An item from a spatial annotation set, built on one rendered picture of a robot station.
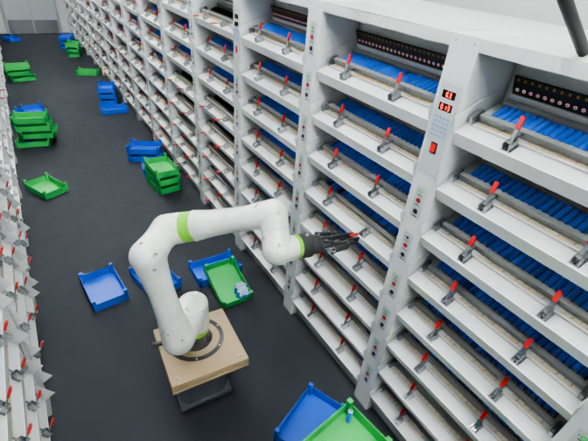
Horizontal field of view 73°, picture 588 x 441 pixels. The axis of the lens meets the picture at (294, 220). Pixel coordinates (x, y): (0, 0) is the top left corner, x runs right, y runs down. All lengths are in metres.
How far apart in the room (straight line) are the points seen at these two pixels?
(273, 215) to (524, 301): 0.80
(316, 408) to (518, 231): 1.33
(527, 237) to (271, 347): 1.53
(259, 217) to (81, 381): 1.36
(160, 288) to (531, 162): 1.21
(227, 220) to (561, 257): 1.01
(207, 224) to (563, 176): 1.08
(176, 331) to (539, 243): 1.24
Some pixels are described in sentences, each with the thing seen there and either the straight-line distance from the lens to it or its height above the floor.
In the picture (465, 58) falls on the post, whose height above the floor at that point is 1.63.
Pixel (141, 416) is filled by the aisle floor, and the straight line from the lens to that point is 2.17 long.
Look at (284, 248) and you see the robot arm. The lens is 1.38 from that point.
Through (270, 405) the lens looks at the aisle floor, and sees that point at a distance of 2.14.
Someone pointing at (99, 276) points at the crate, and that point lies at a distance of 2.88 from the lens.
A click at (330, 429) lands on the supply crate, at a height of 0.40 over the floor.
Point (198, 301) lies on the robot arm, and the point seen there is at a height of 0.57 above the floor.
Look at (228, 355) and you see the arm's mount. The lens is 1.89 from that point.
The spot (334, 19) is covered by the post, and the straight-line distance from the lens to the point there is 1.75.
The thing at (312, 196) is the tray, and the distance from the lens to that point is 1.90.
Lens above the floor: 1.83
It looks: 34 degrees down
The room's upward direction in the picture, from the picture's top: 5 degrees clockwise
